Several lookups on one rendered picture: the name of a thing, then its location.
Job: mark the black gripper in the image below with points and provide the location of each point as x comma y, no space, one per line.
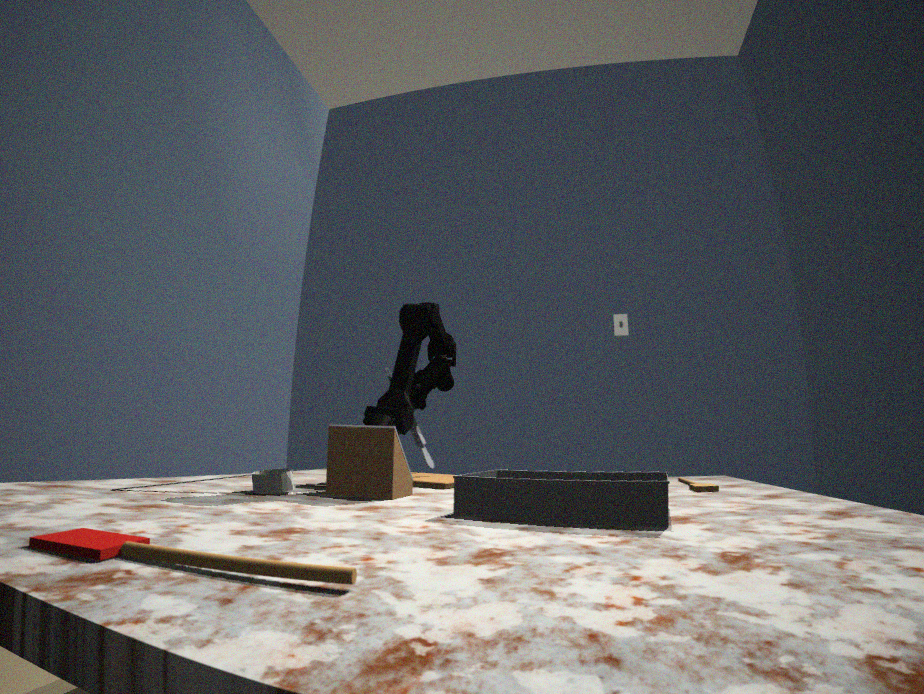
420,388

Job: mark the grey long-handled pan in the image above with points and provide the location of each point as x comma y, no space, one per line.
266,481

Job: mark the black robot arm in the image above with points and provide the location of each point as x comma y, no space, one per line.
417,321

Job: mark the red spatula with wooden handle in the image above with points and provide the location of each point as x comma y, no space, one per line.
100,545

